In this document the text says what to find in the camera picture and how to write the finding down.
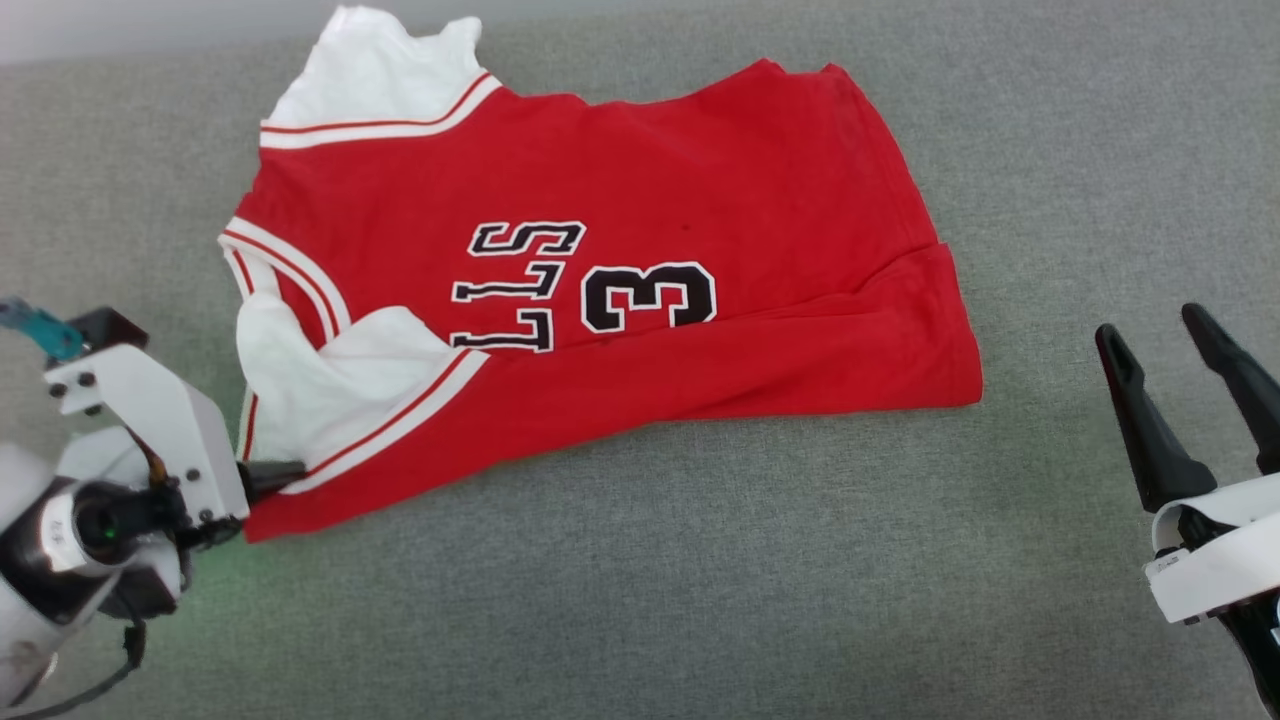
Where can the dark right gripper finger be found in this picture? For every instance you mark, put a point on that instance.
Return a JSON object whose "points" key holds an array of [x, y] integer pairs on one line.
{"points": [[1155, 440], [1250, 385]]}

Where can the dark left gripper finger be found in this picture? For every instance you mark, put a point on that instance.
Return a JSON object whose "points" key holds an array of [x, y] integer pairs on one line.
{"points": [[268, 476]]}

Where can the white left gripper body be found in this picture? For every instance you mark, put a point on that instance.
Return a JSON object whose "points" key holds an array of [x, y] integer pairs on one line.
{"points": [[185, 430]]}

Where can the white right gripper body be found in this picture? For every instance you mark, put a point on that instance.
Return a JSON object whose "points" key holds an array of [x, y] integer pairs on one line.
{"points": [[1220, 550]]}

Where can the red basketball jersey white sleeves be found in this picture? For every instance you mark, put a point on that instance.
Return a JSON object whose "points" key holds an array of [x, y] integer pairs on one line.
{"points": [[650, 180]]}

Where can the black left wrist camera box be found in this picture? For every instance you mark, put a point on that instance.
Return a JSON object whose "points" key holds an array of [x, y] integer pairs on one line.
{"points": [[105, 328]]}

